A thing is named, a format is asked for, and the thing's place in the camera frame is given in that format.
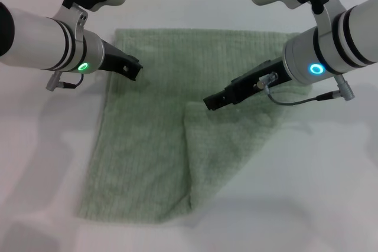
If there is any left arm cable with connector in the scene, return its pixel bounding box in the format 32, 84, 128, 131
45, 73, 85, 91

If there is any right arm cable with connector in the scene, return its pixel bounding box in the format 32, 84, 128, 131
256, 71, 357, 107

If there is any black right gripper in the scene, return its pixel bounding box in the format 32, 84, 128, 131
203, 57, 292, 111

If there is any light green ribbed towel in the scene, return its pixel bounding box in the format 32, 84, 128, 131
76, 28, 313, 224

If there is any arm cable with connector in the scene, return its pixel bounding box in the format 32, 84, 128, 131
45, 73, 85, 91
256, 71, 357, 107

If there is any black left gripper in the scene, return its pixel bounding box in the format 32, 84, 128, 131
102, 42, 144, 81

